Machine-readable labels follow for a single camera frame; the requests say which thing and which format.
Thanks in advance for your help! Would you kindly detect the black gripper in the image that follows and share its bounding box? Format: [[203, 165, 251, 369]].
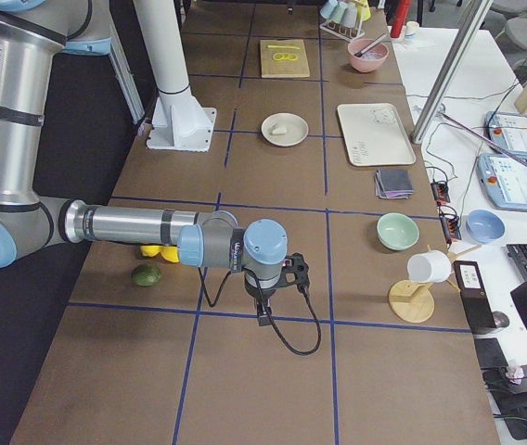
[[243, 253, 310, 300]]

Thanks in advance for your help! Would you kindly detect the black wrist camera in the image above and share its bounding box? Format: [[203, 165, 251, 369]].
[[255, 299, 273, 327]]

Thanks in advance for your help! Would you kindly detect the teach pendant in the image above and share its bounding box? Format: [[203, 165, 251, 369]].
[[477, 153, 527, 212], [485, 111, 527, 157]]

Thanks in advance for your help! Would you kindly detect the steel muddler black tip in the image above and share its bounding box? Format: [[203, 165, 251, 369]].
[[354, 33, 387, 57]]

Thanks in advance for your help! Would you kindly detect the white mug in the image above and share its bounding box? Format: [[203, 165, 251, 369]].
[[406, 250, 452, 283]]

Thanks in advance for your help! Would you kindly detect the blue bowl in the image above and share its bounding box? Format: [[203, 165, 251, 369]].
[[466, 210, 506, 244]]

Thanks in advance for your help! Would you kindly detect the yellow lemon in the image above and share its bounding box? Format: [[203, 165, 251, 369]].
[[160, 246, 180, 263], [140, 245, 161, 258]]

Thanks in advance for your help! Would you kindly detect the mint green bowl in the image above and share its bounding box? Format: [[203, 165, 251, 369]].
[[377, 212, 420, 251]]

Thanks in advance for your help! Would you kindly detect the pink bowl with ice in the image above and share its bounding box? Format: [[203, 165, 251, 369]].
[[347, 38, 390, 73]]

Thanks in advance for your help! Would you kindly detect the yellow plastic knife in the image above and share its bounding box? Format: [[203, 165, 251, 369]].
[[266, 44, 301, 50]]

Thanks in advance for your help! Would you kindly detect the yellow lemon lower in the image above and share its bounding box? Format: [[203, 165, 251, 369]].
[[160, 246, 180, 263]]

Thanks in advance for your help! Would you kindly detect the black phone stand box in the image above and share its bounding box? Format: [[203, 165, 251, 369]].
[[453, 261, 495, 335]]

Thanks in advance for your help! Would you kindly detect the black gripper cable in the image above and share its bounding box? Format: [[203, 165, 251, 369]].
[[200, 266, 323, 357]]

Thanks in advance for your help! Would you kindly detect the red bottle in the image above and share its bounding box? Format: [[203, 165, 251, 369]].
[[390, 0, 411, 39]]

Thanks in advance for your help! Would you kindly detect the grey folded cloth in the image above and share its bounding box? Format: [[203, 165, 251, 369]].
[[375, 168, 415, 199]]

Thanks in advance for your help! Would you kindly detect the aluminium frame post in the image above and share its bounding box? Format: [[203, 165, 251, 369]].
[[411, 0, 493, 144]]

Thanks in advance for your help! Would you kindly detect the bamboo cutting board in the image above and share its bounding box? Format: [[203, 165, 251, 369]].
[[260, 39, 310, 79]]

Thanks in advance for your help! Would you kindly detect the cup rack with cups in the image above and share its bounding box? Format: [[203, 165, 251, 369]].
[[319, 0, 371, 41]]

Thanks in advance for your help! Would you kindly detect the far teach pendant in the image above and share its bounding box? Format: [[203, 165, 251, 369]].
[[485, 111, 527, 157]]

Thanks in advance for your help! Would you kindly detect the yellow lemon upper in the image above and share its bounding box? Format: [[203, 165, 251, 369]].
[[140, 245, 161, 258]]

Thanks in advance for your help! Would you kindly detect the wooden mug stand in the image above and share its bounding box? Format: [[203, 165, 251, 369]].
[[388, 246, 480, 323]]

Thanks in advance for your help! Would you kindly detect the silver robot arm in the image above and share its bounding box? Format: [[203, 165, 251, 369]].
[[0, 1, 309, 305]]

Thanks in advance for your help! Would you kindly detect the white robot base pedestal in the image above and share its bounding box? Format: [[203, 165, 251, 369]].
[[135, 0, 217, 152]]

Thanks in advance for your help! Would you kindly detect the cream round plate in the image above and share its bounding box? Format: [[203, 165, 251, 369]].
[[261, 112, 309, 147]]

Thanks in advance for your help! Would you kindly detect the white bear tray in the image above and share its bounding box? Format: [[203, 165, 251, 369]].
[[337, 103, 416, 167]]

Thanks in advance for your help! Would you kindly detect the near teach pendant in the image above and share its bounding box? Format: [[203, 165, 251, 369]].
[[477, 153, 527, 212]]

